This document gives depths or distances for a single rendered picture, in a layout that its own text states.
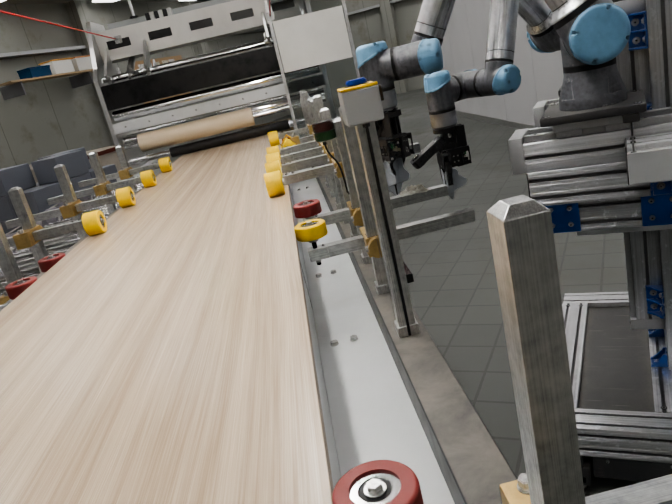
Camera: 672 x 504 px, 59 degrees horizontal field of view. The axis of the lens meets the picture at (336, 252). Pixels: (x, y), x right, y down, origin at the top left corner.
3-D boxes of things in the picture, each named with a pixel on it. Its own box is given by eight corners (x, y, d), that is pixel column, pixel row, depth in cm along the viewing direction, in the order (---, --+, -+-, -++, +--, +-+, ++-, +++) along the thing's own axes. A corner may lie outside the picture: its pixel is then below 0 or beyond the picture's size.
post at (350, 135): (391, 287, 153) (351, 101, 139) (394, 292, 150) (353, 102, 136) (378, 291, 153) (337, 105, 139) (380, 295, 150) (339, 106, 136)
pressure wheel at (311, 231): (316, 258, 157) (306, 217, 154) (340, 258, 152) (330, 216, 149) (298, 269, 151) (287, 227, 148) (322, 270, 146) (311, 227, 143)
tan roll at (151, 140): (326, 107, 422) (322, 89, 418) (328, 108, 410) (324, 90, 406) (129, 154, 417) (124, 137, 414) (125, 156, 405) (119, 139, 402)
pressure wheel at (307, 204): (326, 231, 180) (317, 195, 176) (329, 238, 172) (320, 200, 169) (301, 238, 179) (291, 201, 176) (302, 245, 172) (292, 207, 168)
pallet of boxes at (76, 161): (96, 241, 661) (63, 151, 630) (141, 236, 629) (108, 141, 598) (16, 278, 575) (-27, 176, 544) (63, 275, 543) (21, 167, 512)
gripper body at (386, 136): (389, 164, 139) (379, 113, 136) (372, 162, 147) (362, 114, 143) (416, 156, 142) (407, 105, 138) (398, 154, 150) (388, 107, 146)
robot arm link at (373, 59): (386, 39, 132) (350, 48, 135) (395, 89, 135) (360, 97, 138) (391, 38, 139) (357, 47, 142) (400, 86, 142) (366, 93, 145)
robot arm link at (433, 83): (457, 67, 165) (434, 73, 161) (463, 107, 168) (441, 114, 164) (438, 70, 171) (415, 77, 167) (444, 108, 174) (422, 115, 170)
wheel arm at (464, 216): (472, 221, 155) (469, 205, 153) (476, 224, 151) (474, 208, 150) (310, 261, 153) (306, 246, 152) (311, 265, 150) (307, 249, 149)
